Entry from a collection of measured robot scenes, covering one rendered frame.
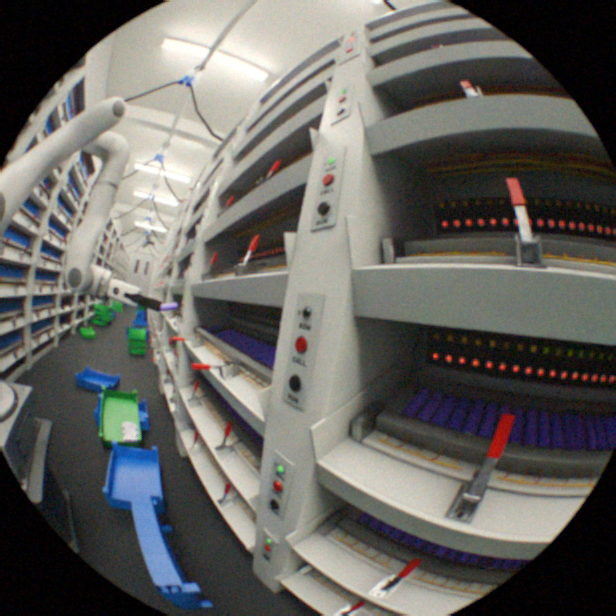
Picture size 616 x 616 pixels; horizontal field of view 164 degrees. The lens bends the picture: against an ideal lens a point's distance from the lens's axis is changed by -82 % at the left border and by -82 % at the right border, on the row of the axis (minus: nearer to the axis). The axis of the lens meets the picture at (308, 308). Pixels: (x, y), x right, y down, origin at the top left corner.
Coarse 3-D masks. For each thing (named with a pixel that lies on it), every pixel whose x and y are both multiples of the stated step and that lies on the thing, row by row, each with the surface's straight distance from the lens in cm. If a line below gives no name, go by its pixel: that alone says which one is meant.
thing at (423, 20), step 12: (432, 12) 86; (444, 12) 85; (456, 12) 85; (468, 12) 85; (396, 24) 84; (408, 24) 82; (420, 24) 87; (432, 24) 88; (372, 36) 83; (384, 36) 87
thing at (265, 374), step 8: (200, 328) 83; (208, 336) 70; (208, 344) 66; (216, 344) 61; (224, 344) 58; (224, 352) 56; (232, 352) 52; (240, 360) 47; (248, 360) 45; (248, 368) 44; (256, 368) 41; (264, 368) 41; (256, 376) 42; (264, 376) 39; (272, 376) 38; (256, 384) 39
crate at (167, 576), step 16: (144, 496) 64; (144, 512) 61; (144, 528) 58; (160, 528) 79; (144, 544) 56; (160, 544) 55; (160, 560) 53; (160, 576) 52; (176, 576) 51; (160, 592) 51; (176, 592) 51; (192, 592) 51; (192, 608) 69
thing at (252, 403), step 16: (208, 320) 87; (224, 320) 89; (240, 320) 77; (192, 336) 84; (192, 352) 69; (208, 352) 63; (224, 384) 44; (240, 384) 42; (240, 400) 37; (256, 400) 36; (256, 416) 34
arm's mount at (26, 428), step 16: (16, 384) 75; (16, 400) 65; (32, 400) 72; (16, 416) 60; (32, 416) 71; (0, 432) 56; (16, 432) 59; (32, 432) 69; (16, 448) 58; (32, 448) 67; (16, 464) 57
